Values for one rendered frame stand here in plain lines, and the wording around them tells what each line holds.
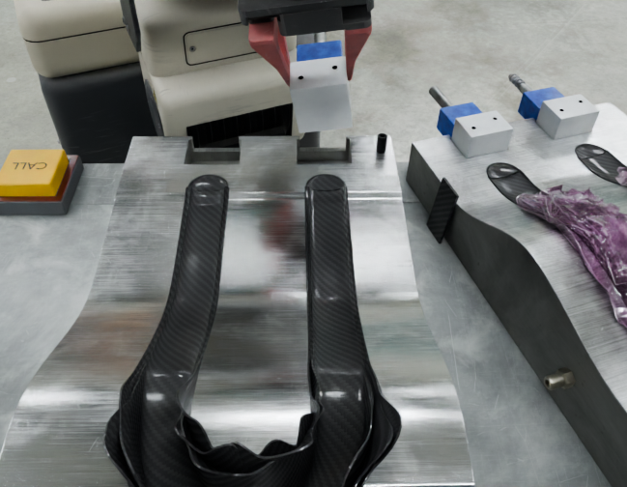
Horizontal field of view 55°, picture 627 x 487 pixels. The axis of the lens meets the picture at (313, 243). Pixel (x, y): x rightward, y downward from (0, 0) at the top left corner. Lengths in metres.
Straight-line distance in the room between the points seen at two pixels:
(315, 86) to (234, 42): 0.37
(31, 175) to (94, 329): 0.29
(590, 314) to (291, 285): 0.23
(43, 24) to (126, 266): 0.66
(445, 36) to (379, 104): 0.62
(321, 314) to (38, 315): 0.28
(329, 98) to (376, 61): 2.02
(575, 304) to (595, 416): 0.09
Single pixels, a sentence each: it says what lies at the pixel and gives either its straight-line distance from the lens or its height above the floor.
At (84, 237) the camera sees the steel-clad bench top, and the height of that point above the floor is 0.80.
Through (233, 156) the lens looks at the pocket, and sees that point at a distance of 0.63.
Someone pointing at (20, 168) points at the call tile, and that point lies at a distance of 0.73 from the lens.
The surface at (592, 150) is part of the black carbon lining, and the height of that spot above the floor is 0.85.
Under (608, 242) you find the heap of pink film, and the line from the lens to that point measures 0.53.
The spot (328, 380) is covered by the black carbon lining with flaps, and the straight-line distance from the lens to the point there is 0.40.
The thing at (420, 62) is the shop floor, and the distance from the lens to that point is 2.59.
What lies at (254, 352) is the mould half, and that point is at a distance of 0.41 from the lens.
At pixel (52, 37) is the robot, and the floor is 0.77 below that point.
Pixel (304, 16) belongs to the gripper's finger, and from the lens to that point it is 0.49.
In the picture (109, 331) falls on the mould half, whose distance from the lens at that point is 0.46.
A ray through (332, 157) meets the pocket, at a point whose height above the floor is 0.87.
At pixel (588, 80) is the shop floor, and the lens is 2.67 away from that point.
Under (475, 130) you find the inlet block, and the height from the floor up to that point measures 0.88.
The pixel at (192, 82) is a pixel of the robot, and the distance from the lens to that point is 0.88.
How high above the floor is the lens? 1.26
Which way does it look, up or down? 46 degrees down
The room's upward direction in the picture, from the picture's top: 1 degrees clockwise
